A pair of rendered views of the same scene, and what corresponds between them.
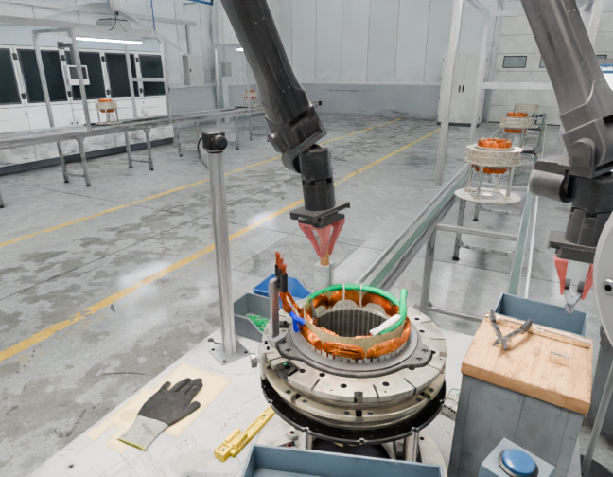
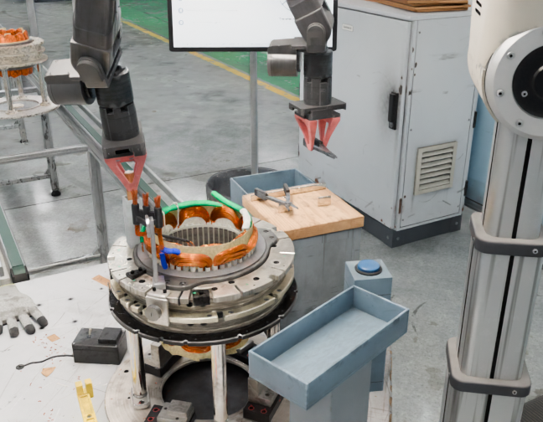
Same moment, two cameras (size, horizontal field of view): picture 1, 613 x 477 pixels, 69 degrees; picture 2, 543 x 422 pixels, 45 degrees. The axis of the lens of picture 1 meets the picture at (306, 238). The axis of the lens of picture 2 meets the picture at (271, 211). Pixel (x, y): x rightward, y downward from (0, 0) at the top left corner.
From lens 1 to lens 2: 70 cm
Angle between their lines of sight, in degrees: 51
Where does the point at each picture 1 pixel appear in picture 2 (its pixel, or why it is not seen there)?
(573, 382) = (344, 210)
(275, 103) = (109, 27)
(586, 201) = (319, 70)
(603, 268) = (495, 85)
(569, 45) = not seen: outside the picture
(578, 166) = (315, 44)
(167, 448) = not seen: outside the picture
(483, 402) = (298, 259)
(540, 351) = (307, 203)
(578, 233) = (318, 97)
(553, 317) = (273, 182)
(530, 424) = (331, 256)
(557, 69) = not seen: outside the picture
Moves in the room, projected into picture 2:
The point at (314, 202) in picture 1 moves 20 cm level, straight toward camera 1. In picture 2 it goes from (127, 129) to (226, 153)
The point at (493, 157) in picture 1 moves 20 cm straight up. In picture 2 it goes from (16, 54) to (9, 7)
